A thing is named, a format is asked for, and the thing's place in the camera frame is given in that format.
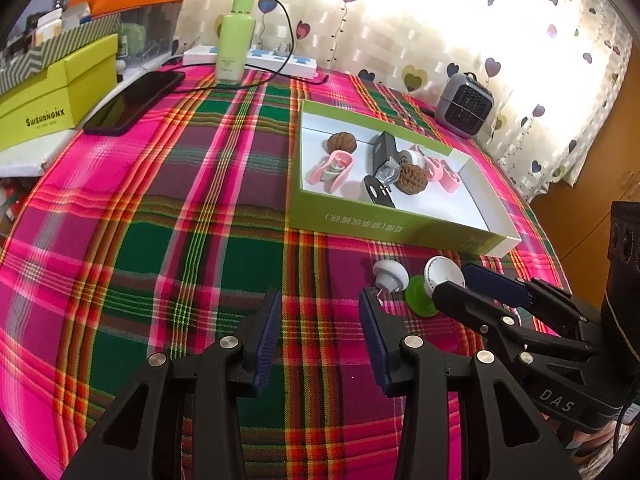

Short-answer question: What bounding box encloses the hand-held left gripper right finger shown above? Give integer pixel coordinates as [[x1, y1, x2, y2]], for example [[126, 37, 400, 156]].
[[359, 287, 583, 480]]

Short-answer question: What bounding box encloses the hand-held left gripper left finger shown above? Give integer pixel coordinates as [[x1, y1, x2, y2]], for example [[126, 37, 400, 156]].
[[60, 287, 283, 480]]

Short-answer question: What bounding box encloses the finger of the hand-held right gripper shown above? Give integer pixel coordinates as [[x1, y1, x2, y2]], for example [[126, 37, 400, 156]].
[[431, 280, 598, 366], [461, 262, 593, 341]]

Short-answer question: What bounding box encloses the white disc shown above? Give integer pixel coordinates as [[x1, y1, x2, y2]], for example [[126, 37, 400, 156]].
[[404, 256, 467, 318]]

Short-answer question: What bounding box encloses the white round knob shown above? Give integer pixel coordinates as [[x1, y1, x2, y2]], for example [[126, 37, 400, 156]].
[[374, 259, 407, 293]]

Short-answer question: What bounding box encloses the pink clip holder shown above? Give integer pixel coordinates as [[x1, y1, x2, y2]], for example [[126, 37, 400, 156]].
[[440, 160, 463, 193]]

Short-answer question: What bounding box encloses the green and white cardboard box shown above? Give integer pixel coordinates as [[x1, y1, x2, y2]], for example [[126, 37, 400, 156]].
[[289, 99, 522, 257]]

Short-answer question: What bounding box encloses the brown walnut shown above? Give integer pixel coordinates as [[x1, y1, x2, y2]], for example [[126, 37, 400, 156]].
[[327, 131, 358, 155], [397, 162, 430, 193]]

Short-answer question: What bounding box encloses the black round disc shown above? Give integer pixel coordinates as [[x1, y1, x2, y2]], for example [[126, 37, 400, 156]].
[[362, 175, 398, 208]]

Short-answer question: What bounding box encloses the pink clip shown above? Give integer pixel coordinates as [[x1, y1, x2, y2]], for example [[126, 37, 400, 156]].
[[306, 151, 356, 193]]

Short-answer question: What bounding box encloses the black flashlight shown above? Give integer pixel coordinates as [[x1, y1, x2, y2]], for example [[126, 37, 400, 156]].
[[371, 131, 401, 186]]

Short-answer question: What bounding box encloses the person's right hand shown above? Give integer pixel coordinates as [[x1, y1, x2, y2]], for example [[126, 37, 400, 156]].
[[542, 407, 631, 466]]

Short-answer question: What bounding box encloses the wooden cabinet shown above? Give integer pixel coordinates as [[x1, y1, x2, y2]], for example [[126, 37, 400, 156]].
[[530, 50, 640, 311]]

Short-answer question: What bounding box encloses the pink green plaid tablecloth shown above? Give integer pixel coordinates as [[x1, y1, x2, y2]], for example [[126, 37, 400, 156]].
[[0, 62, 573, 480]]

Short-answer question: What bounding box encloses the small grey space heater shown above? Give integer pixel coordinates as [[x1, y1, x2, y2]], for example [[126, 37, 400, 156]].
[[434, 72, 495, 138]]

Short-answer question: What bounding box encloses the black smartphone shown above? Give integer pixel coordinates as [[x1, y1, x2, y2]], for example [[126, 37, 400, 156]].
[[82, 71, 187, 137]]

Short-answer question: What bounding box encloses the white power strip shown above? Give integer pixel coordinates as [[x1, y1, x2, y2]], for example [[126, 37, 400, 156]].
[[182, 44, 318, 79]]

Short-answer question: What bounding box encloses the heart print curtain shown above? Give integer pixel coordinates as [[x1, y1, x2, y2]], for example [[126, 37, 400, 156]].
[[177, 0, 633, 206]]

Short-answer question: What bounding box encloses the white side table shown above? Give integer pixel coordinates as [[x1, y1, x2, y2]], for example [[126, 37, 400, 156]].
[[0, 130, 83, 178]]

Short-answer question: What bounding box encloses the light green bottle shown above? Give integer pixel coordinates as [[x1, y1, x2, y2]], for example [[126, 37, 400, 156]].
[[215, 0, 258, 84]]

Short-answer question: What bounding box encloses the lime green box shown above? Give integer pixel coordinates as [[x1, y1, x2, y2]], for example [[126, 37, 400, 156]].
[[0, 33, 121, 153]]

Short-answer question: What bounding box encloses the grey zigzag striped box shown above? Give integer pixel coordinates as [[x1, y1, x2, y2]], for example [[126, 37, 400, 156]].
[[0, 12, 123, 96]]

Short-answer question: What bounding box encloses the black charger cable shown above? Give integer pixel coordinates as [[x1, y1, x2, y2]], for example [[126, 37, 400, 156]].
[[252, 0, 331, 91]]

